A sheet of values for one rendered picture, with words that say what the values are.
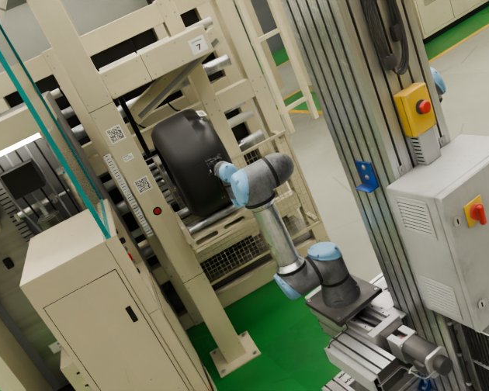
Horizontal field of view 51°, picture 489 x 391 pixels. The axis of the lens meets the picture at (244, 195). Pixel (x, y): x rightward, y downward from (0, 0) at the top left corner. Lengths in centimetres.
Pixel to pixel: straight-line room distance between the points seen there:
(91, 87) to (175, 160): 52
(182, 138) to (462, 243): 148
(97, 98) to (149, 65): 42
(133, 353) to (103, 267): 40
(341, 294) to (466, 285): 56
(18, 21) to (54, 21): 904
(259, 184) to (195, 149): 84
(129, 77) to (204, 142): 59
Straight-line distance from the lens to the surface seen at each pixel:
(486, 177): 156
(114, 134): 262
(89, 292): 214
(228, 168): 210
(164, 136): 260
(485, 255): 163
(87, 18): 1183
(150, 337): 226
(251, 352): 320
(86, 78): 259
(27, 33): 1161
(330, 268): 194
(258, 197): 175
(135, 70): 287
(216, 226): 272
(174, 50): 290
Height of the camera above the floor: 193
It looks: 21 degrees down
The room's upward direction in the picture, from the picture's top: 25 degrees counter-clockwise
